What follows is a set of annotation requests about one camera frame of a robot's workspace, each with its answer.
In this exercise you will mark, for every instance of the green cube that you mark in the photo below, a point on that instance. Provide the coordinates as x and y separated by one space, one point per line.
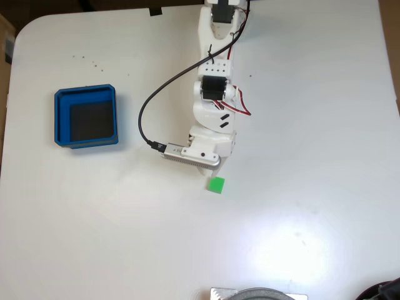
216 185

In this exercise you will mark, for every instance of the blue square box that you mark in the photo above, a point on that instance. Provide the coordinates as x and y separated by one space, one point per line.
62 118

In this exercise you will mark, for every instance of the silver metal plate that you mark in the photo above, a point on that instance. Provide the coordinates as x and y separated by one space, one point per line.
218 294

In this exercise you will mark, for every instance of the grey round object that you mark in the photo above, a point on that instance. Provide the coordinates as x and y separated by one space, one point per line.
259 294

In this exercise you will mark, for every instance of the black tape piece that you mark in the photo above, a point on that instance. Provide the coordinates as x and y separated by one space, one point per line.
155 12

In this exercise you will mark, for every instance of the black round object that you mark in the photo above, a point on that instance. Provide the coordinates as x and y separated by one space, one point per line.
384 290

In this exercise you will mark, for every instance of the silver camera box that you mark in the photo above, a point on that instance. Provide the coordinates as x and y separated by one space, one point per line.
187 159

